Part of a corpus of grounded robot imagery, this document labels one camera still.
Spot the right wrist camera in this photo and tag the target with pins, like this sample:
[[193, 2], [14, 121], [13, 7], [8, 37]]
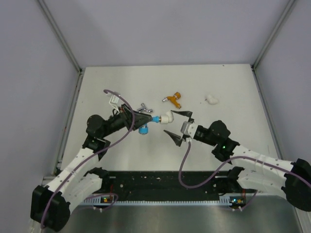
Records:
[[188, 129]]

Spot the white elbow fitting far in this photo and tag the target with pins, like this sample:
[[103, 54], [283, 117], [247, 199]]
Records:
[[211, 100]]

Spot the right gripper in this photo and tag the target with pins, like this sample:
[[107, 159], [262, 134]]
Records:
[[177, 139]]

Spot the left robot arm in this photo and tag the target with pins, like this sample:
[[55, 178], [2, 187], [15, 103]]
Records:
[[53, 203]]

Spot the orange water faucet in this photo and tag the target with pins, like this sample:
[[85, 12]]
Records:
[[173, 99]]

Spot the left aluminium frame post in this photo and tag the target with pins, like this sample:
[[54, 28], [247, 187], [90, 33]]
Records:
[[59, 35]]

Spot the aluminium frame post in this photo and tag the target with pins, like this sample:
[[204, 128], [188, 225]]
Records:
[[286, 12], [59, 35]]

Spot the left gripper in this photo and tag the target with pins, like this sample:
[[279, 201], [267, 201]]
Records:
[[126, 115]]

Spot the grey cable duct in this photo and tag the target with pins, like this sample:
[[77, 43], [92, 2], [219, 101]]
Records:
[[221, 201]]

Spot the chrome water faucet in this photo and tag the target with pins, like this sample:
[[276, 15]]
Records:
[[143, 108]]

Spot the right aluminium frame post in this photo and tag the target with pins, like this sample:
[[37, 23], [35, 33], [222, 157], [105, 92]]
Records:
[[286, 12]]

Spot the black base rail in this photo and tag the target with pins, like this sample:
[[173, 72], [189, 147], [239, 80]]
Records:
[[164, 186]]

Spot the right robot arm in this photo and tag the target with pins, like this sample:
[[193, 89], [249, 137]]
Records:
[[251, 170]]

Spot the white elbow pipe fitting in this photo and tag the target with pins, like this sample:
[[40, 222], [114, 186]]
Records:
[[166, 118]]

